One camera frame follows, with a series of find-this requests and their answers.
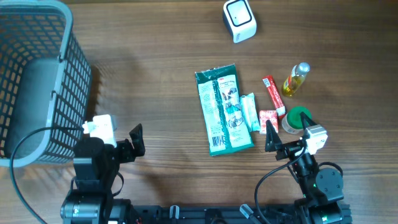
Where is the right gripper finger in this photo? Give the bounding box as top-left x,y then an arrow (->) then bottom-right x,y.
265,120 -> 282,152
300,112 -> 317,129

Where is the green lid white jar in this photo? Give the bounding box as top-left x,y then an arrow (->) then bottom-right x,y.
281,106 -> 312,134

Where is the small red patterned box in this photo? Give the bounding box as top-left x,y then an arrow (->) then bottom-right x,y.
259,110 -> 279,134

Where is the red snack stick packet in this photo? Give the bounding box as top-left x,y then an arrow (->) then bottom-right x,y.
262,75 -> 286,119

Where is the light green wipes sachet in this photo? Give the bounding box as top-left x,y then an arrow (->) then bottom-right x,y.
240,93 -> 261,132

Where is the green 3M gloves package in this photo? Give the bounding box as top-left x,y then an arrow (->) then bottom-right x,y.
195,64 -> 254,156

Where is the yellow liquid bottle silver cap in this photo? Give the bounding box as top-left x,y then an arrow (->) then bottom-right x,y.
282,62 -> 310,97

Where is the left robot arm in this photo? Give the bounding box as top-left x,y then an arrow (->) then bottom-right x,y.
60,124 -> 146,224

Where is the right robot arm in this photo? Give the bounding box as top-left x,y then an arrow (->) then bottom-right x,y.
254,112 -> 353,224

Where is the white barcode scanner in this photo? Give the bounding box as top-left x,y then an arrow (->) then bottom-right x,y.
223,0 -> 257,44

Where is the dark grey mesh basket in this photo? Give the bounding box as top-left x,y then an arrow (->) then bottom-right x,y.
1,1 -> 92,167

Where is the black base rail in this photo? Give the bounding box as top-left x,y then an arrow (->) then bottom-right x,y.
109,204 -> 353,224

